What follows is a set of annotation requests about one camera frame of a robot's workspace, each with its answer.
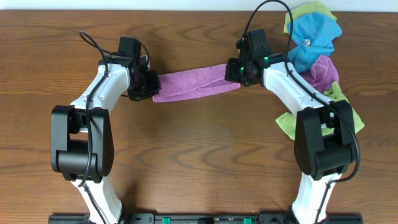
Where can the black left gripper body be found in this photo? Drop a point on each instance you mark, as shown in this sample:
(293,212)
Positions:
(153,83)

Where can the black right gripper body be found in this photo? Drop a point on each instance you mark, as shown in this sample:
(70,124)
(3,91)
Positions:
(232,70)

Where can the purple cloth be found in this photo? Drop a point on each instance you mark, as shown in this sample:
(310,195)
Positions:
(322,74)
(192,84)

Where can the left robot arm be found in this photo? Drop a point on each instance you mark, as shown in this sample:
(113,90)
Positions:
(82,147)

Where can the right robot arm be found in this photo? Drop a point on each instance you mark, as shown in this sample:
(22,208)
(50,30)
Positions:
(324,140)

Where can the blue cloth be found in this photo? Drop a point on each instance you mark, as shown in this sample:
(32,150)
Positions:
(313,35)

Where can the purple cloth in pile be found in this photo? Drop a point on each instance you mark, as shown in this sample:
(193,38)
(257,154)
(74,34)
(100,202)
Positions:
(322,74)

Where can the green cloth at top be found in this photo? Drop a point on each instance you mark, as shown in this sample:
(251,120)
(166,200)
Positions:
(303,11)

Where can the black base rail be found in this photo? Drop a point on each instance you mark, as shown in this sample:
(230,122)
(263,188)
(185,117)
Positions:
(148,218)

